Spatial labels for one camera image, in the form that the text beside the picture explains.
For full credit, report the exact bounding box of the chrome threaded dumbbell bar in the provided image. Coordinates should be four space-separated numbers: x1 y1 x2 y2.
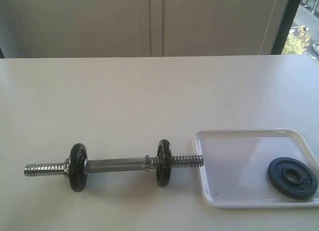
24 155 204 177

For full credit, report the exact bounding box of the chrome collar nut right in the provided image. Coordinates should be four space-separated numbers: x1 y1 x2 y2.
145 155 150 172

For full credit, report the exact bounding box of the black weight plate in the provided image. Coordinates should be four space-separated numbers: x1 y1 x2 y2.
267 157 318 200
156 139 172 188
68 143 88 192

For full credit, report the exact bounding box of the chrome collar nut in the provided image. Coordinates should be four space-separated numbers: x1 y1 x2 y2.
63 158 70 180
145 155 150 172

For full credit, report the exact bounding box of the black window frame post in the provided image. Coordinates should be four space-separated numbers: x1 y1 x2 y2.
271 0 301 55

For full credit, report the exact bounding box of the white plastic tray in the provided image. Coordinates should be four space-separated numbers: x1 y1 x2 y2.
193 129 319 209

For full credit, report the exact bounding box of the chrome collar nut left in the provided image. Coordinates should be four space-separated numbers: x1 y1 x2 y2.
63 158 70 180

